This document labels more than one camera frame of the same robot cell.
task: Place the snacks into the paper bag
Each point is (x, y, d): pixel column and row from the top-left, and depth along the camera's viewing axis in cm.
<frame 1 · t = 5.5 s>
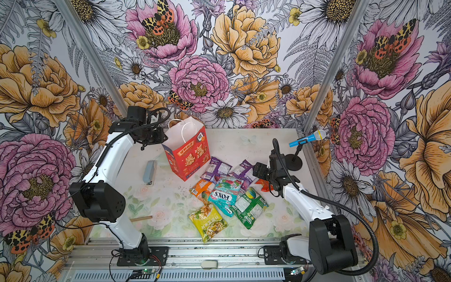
left hand: (164, 143, 84), fingers closed
right hand: (258, 174, 88), fingers open
red paper gift bag: (186, 146, 83), point 25 cm above the table
purple snack packet left: (214, 167, 101), point 4 cm above the table
purple snack packet right: (244, 172, 100), point 3 cm above the table
orange snack packet: (202, 185, 94), point 4 cm above the table
teal Fox's candy bag: (224, 195, 89), point 5 cm above the table
green snack bag: (249, 205, 87), point 4 cm above the table
yellow snack bag: (208, 222, 83), point 3 cm above the table
small red snack packet: (265, 185, 96), point 2 cm above the table
teal red candy bag: (231, 185, 91), point 6 cm above the table
wooden stick tool: (140, 218, 85), on the table

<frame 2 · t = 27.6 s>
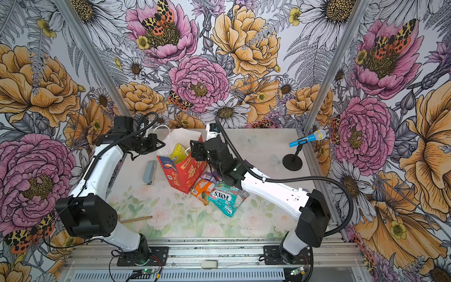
left hand: (163, 149, 81), fingers closed
right hand: (197, 146, 73), fingers open
red paper gift bag: (185, 174, 82), point 18 cm above the table
yellow snack bag: (178, 154, 91), point 17 cm above the table
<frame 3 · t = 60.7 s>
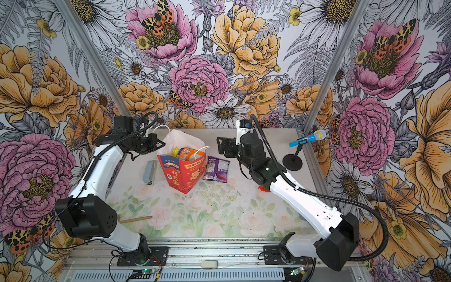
left hand: (163, 149, 81), fingers closed
right hand: (224, 145, 72), fingers open
purple snack packet left: (216, 170, 101), point 3 cm above the table
orange snack packet: (186, 153, 93), point 15 cm above the table
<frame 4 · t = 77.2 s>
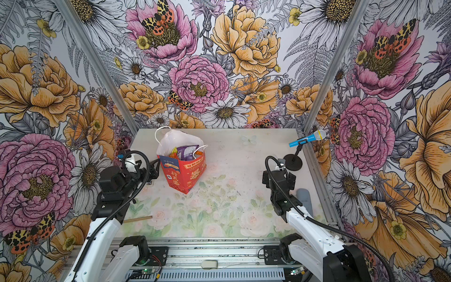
left hand: (151, 166, 77), fingers open
right hand: (277, 176, 85), fingers open
purple snack packet left: (185, 153, 88), point 19 cm above the table
grey blue oval object: (303, 195, 91), point 3 cm above the table
